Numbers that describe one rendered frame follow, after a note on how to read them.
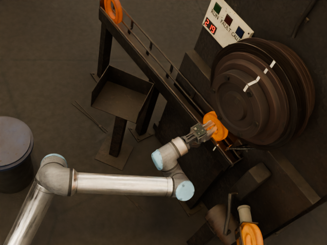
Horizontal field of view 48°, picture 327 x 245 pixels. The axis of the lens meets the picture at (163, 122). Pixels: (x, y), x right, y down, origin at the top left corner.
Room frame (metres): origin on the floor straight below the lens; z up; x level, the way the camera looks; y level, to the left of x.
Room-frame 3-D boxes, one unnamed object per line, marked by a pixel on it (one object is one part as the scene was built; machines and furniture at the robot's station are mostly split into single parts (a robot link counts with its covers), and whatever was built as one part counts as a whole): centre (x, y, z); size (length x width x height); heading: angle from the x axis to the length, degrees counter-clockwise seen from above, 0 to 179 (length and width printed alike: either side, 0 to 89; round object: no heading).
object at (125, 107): (1.16, 0.26, 0.36); 0.26 x 0.20 x 0.72; 87
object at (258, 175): (0.93, -0.51, 0.68); 0.11 x 0.08 x 0.24; 142
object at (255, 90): (0.98, -0.25, 1.11); 0.28 x 0.06 x 0.28; 52
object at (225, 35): (1.35, -0.11, 1.15); 0.26 x 0.02 x 0.18; 52
